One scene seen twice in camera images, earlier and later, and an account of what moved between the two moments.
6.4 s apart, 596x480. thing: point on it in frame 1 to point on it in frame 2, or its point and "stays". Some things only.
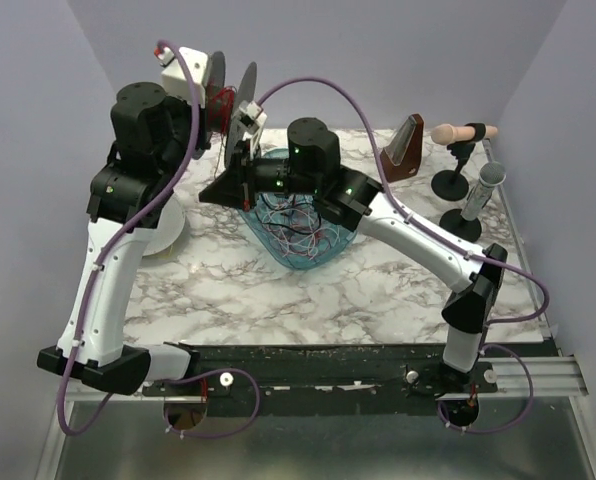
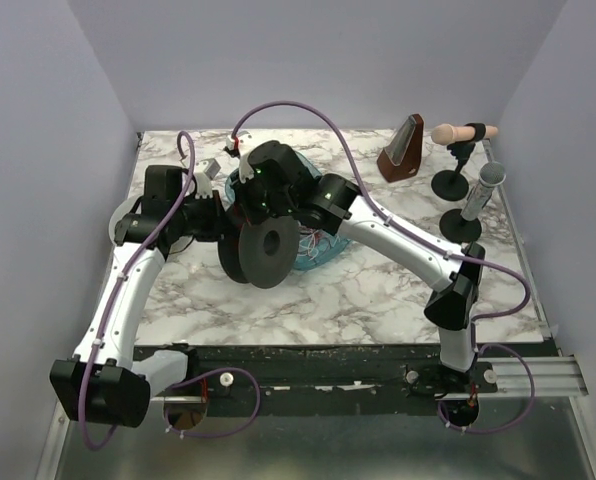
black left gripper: (198, 134) to (219, 215)
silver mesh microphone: (491, 174) stays
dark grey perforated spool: (224, 100) to (260, 252)
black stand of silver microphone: (452, 221) stays
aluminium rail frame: (535, 428) stays
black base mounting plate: (331, 378) stays
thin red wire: (221, 110) to (236, 212)
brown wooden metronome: (402, 157) stays
